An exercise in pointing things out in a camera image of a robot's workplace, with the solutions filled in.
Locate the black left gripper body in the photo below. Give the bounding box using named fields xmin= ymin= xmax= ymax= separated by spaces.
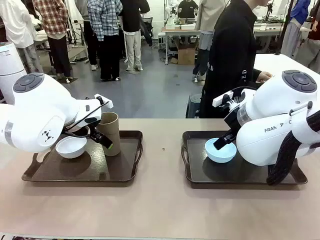
xmin=63 ymin=124 xmax=106 ymax=146

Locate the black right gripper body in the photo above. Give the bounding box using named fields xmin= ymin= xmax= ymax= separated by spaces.
xmin=223 ymin=110 xmax=243 ymax=139

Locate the brown tall cup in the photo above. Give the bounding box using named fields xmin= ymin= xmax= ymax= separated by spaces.
xmin=96 ymin=111 xmax=122 ymax=158

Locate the light blue bowl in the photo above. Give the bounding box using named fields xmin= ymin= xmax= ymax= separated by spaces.
xmin=204 ymin=137 xmax=238 ymax=164

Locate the white bowl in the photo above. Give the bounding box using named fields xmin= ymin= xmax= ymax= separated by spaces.
xmin=55 ymin=135 xmax=88 ymax=160

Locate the dark brown tray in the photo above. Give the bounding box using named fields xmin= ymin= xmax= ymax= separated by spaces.
xmin=21 ymin=130 xmax=144 ymax=188
xmin=181 ymin=130 xmax=309 ymax=190

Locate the person's hand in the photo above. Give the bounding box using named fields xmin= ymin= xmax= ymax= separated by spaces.
xmin=256 ymin=71 xmax=274 ymax=84

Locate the dark grey plastic stool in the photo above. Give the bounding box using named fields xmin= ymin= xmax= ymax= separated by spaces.
xmin=185 ymin=93 xmax=202 ymax=119

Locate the person in black shirt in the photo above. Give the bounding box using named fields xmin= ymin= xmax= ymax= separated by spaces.
xmin=198 ymin=0 xmax=274 ymax=119

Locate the cardboard box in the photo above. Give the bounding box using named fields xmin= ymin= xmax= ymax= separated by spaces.
xmin=176 ymin=41 xmax=197 ymax=66

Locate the person in beige coat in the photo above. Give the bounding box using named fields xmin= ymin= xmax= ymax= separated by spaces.
xmin=191 ymin=0 xmax=226 ymax=84

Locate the person in blue plaid shirt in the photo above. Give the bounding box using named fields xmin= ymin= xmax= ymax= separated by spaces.
xmin=87 ymin=0 xmax=124 ymax=82

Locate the white air purifier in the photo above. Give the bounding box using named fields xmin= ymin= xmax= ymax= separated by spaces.
xmin=0 ymin=41 xmax=28 ymax=104

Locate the wooden top workbench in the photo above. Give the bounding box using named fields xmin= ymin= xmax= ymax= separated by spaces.
xmin=160 ymin=25 xmax=201 ymax=65

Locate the person in black top white trousers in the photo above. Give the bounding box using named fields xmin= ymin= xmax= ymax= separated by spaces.
xmin=119 ymin=0 xmax=151 ymax=72

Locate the person in red plaid shirt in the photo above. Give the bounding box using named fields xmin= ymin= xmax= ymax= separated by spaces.
xmin=33 ymin=0 xmax=74 ymax=80

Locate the person in blue jacket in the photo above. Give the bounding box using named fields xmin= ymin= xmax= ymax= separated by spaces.
xmin=279 ymin=0 xmax=312 ymax=60

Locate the seated person in black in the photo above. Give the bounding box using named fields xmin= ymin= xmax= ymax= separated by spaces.
xmin=177 ymin=0 xmax=200 ymax=19

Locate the person in white shirt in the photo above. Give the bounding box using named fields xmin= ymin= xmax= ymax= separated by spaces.
xmin=0 ymin=0 xmax=45 ymax=75

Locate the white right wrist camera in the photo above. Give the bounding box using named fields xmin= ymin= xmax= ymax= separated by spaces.
xmin=212 ymin=90 xmax=235 ymax=108

